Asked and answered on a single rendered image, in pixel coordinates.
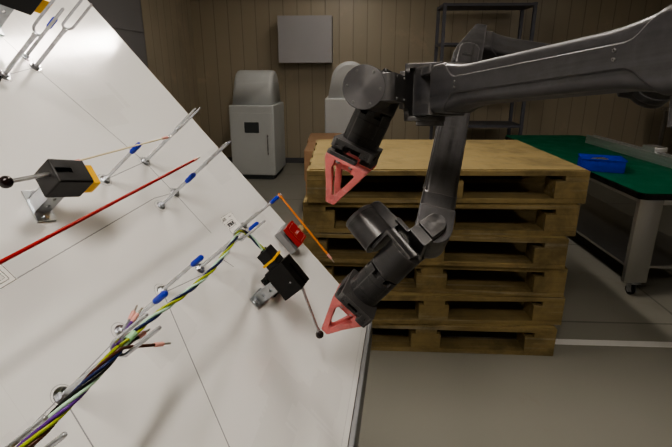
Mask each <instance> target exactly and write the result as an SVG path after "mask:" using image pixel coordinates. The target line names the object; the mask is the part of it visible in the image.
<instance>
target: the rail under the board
mask: <svg viewBox="0 0 672 447"><path fill-rule="evenodd" d="M371 344H372V321H371V322H370V323H369V324H368V325H367V327H366V334H365V340H364V346H363V352H362V359H361V365H360V371H359V377H358V384H357V390H356V396H355V402H354V409H353V415H352V421H351V427H350V434H349V440H348V446H347V447H358V443H359V435H360V427H361V420H362V412H363V405H364V397H365V390H366V382H367V375H368V367H369V360H370V352H371Z"/></svg>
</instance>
